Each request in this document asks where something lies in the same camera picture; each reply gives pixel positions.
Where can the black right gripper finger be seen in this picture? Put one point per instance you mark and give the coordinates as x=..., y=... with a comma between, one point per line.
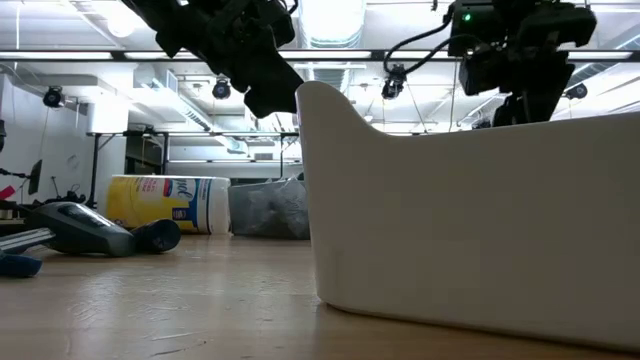
x=525, y=110

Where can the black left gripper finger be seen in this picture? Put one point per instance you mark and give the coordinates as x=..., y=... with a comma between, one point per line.
x=275, y=90

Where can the white plastic bin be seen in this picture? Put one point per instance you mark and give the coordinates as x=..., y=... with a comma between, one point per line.
x=475, y=225

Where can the dark grey electric shaver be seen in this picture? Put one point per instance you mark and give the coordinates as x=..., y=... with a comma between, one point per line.
x=157, y=236

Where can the grey handheld vacuum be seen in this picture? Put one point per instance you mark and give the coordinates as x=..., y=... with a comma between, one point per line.
x=80, y=227

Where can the black horizontal rig bar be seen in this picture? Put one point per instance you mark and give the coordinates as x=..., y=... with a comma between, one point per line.
x=330, y=55

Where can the clear plastic bag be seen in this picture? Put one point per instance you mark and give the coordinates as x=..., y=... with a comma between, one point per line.
x=250, y=210

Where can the yellow disinfecting wipes canister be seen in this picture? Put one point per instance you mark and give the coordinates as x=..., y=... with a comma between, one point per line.
x=160, y=200

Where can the black-legged background table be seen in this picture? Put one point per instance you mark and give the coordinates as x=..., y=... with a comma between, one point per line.
x=95, y=165

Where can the black background monitor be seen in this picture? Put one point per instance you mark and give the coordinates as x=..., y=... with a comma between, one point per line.
x=35, y=177

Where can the red tag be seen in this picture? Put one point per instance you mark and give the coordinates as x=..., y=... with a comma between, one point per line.
x=6, y=192

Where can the black hanging camera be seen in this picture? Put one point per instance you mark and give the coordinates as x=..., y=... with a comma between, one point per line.
x=221, y=89
x=395, y=82
x=53, y=96
x=577, y=91

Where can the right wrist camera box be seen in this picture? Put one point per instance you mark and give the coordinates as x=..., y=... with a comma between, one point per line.
x=472, y=30

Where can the silver ceiling air duct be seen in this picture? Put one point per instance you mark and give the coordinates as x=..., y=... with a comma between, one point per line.
x=332, y=22

